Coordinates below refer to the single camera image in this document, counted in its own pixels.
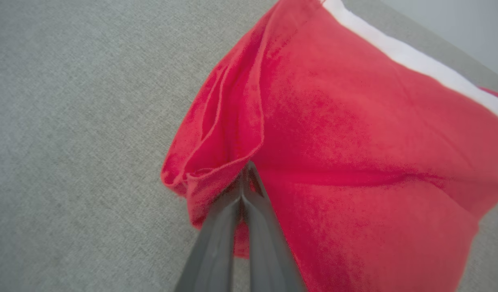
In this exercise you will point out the grey fabric sofa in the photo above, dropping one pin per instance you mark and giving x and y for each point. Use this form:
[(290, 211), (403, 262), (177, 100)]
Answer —
[(70, 142)]

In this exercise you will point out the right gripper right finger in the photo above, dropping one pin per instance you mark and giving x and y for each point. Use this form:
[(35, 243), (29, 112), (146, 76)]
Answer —
[(269, 251)]

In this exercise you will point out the red shorts with white stripe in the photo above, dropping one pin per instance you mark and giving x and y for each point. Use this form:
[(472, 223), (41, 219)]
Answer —
[(354, 142)]

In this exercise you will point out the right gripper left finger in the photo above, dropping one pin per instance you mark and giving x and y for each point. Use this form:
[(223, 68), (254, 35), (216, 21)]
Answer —
[(216, 251)]

